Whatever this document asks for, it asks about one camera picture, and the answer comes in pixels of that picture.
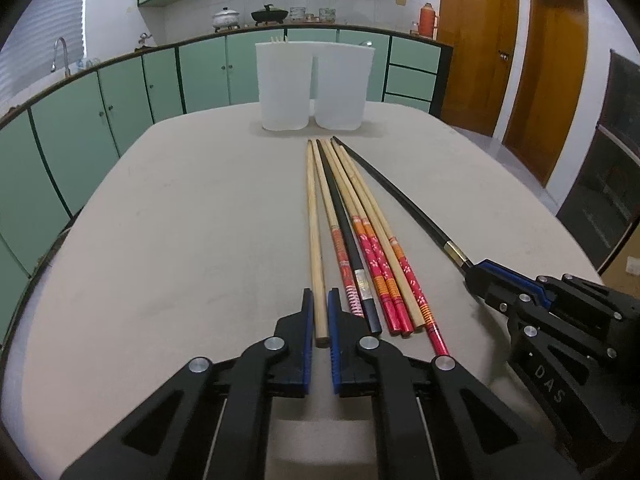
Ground green lower kitchen cabinets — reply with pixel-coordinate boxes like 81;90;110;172
0;27;453;311

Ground window blind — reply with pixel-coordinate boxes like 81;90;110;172
0;0;88;106

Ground wooden chopstick red orange stripes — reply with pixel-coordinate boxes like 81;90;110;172
334;139;450;357

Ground black chopstick silver band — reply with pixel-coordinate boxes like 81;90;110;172
316;139;383;335

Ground orange thermos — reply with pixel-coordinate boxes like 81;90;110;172
419;2;440;38

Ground wooden door with handle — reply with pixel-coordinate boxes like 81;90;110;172
439;0;521;137

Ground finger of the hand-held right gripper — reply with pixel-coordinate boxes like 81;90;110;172
479;258;628;323
464;266;543;322

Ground white cooking pot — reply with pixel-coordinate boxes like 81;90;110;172
212;7;242;31

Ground black chopstick gold band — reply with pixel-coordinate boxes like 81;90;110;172
331;136;475;268

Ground black wok with lid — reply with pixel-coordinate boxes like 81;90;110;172
251;4;290;26

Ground wooden chopstick red white pattern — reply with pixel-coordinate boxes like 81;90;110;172
311;140;366;318

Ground metal faucet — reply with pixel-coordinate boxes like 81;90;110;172
51;36;72;78

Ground dark glass cabinet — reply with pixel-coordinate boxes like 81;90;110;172
556;49;640;273

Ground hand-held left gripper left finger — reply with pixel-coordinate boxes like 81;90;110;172
60;287;315;480

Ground cardboard box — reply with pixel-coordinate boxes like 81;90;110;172
601;237;640;288

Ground white plastic container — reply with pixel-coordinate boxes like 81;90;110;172
255;41;315;132
313;42;376;131

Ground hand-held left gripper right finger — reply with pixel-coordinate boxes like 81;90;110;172
327;287;581;480

